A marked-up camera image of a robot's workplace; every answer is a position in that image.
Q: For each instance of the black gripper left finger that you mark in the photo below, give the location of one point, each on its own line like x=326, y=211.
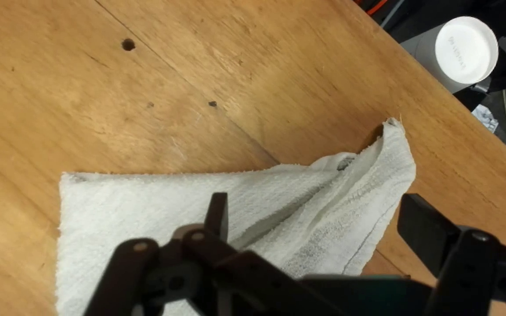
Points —
x=166, y=274

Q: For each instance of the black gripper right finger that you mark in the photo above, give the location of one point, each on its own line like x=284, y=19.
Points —
x=470, y=269

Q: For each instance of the white terry cloth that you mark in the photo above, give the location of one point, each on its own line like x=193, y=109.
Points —
x=149, y=204

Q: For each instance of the small white printed scrap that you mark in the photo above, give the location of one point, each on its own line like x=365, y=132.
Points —
x=486, y=118

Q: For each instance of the white paper cup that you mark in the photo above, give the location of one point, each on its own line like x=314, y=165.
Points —
x=467, y=49

